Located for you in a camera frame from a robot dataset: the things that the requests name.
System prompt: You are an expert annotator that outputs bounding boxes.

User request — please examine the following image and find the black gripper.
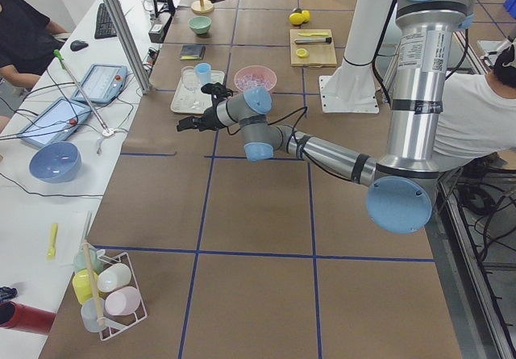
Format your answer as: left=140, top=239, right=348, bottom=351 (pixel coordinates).
left=177, top=82, right=234, bottom=131

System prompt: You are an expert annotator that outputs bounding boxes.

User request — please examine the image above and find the clear wine glass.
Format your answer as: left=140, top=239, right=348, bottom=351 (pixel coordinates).
left=181, top=66, right=202, bottom=111

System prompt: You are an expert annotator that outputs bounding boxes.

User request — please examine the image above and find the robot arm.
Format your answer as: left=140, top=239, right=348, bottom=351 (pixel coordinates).
left=177, top=0, right=473, bottom=233

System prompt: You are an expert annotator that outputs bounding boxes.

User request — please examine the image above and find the wooden cup tree stand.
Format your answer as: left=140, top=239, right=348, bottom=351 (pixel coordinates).
left=190, top=0, right=214, bottom=15

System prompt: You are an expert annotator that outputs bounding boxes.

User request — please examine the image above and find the blue plastic cup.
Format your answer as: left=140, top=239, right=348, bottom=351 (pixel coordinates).
left=194, top=62, right=211, bottom=86

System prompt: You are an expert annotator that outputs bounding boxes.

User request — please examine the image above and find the pink bowl of ice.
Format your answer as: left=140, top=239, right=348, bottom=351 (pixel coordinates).
left=234, top=65, right=277, bottom=92

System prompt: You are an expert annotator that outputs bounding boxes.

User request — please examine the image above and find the white cup in rack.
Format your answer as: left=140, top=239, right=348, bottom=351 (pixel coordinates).
left=97, top=263, right=132, bottom=293

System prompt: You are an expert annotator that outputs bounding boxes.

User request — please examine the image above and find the green cup in rack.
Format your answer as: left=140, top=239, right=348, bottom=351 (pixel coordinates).
left=73, top=249, right=104, bottom=274

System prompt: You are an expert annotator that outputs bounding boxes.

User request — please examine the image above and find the yellow cup in rack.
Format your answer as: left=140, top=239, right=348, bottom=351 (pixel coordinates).
left=72, top=269, right=93, bottom=305

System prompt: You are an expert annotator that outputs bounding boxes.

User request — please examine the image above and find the pink cup in rack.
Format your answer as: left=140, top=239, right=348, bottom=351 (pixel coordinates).
left=105, top=286, right=141, bottom=315

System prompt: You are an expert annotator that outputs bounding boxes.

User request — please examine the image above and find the white serving tray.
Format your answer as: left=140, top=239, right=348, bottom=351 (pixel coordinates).
left=170, top=66, right=212, bottom=115

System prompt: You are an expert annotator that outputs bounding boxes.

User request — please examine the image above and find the mint green bowl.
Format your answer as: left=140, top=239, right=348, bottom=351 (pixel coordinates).
left=188, top=15, right=212, bottom=35

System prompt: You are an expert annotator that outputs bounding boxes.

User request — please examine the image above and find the yellow lemon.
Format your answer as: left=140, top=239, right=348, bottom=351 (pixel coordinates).
left=302, top=10, right=311, bottom=23
left=289, top=12, right=305, bottom=27

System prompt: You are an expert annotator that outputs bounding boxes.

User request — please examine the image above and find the gray folded cloth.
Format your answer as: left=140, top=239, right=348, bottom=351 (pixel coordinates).
left=180, top=44, right=206, bottom=61

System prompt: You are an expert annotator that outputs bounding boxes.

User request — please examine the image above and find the yellow plastic knife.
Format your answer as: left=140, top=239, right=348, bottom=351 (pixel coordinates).
left=298, top=32, right=329, bottom=37

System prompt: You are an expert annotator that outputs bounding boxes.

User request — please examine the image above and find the steel muddler rod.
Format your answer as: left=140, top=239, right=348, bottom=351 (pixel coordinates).
left=294, top=37, right=332, bottom=45

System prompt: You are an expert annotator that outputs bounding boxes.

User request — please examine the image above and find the far teach pendant tablet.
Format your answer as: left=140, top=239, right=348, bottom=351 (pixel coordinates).
left=80, top=64, right=128, bottom=105

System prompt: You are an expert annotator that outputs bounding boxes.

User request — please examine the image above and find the teach pendant tablet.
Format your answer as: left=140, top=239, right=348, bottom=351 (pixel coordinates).
left=17, top=97, right=91, bottom=148
left=80, top=64, right=128, bottom=105

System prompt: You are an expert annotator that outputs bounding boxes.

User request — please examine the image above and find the lemon slice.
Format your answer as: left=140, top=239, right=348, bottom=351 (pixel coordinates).
left=295, top=48, right=310, bottom=59

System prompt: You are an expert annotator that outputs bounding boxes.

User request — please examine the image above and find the wooden cutting board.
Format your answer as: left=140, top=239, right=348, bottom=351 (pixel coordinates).
left=289, top=28, right=337, bottom=67

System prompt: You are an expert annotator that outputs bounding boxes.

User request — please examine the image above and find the near teach pendant tablet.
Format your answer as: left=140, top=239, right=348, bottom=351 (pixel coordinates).
left=17, top=97, right=91, bottom=148

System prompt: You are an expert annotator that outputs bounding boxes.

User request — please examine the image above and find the black keyboard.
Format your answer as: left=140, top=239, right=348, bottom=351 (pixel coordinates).
left=94, top=2, right=117, bottom=40

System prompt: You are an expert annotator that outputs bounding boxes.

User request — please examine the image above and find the black computer mouse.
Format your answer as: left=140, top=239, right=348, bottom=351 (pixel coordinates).
left=69, top=40, right=89, bottom=52

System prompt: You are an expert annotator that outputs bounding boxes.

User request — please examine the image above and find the blue bowl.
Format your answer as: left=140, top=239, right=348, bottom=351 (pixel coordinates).
left=29, top=141, right=82, bottom=184

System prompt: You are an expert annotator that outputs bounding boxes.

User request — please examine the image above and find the green tipped metal rod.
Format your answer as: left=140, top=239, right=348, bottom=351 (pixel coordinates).
left=53, top=49, right=113, bottom=137

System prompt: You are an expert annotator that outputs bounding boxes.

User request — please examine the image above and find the person in black shirt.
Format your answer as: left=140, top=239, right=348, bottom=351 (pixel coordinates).
left=1, top=0, right=67, bottom=90

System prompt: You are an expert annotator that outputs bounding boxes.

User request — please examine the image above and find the yellow spoon on desk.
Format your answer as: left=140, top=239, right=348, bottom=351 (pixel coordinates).
left=47, top=223, right=58, bottom=260

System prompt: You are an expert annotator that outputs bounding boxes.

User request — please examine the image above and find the red cylinder bottle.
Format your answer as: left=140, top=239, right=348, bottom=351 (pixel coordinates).
left=1, top=302, right=56, bottom=335

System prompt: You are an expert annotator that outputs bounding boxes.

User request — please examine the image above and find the person in white shirt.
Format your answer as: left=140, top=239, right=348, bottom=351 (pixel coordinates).
left=431, top=45, right=515, bottom=172

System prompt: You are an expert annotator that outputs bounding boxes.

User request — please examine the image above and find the aluminium frame post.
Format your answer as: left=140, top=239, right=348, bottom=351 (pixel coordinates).
left=103, top=0, right=152, bottom=94

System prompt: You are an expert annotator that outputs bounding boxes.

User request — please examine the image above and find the white wire cup rack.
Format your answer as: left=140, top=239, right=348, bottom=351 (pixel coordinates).
left=81, top=242, right=148, bottom=341

